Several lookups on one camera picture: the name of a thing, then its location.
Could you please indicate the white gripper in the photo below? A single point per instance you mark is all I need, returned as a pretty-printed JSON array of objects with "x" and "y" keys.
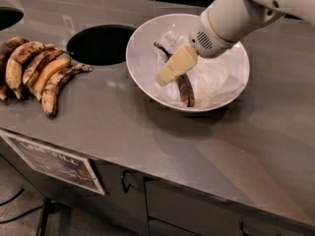
[{"x": 207, "y": 40}]

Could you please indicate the dark overripe banana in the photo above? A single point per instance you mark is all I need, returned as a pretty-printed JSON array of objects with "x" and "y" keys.
[{"x": 186, "y": 91}]

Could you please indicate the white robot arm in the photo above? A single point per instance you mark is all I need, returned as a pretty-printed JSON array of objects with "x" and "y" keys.
[{"x": 223, "y": 24}]

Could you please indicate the white bowl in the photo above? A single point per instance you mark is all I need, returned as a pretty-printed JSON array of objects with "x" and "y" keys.
[{"x": 144, "y": 59}]

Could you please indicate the spotted banana front right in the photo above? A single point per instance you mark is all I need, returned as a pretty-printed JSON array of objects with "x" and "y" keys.
[{"x": 49, "y": 97}]

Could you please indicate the orange yellow banana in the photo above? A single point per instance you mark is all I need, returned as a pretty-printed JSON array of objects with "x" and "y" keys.
[{"x": 48, "y": 71}]

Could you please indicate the brown spotted banana middle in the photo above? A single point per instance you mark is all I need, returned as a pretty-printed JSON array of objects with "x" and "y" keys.
[{"x": 36, "y": 65}]

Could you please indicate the large spotted banana left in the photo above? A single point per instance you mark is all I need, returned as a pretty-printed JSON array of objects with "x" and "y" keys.
[{"x": 17, "y": 59}]

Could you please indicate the dark banana far left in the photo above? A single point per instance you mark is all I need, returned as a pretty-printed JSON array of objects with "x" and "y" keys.
[{"x": 6, "y": 49}]

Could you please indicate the crumpled white paper liner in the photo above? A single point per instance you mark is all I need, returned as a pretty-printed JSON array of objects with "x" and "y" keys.
[{"x": 215, "y": 82}]

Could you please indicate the grey drawer front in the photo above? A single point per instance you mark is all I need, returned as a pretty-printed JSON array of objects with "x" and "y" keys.
[{"x": 176, "y": 212}]

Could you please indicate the landfill sign label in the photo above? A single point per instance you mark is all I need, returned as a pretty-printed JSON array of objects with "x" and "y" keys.
[{"x": 55, "y": 162}]

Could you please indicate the grey cabinet door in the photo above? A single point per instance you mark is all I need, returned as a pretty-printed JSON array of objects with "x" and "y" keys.
[{"x": 126, "y": 210}]

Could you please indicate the black cabinet door handle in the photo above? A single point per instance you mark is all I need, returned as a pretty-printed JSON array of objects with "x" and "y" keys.
[{"x": 125, "y": 185}]

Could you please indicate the black drawer handle right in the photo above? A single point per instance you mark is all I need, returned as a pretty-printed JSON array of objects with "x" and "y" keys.
[{"x": 246, "y": 230}]

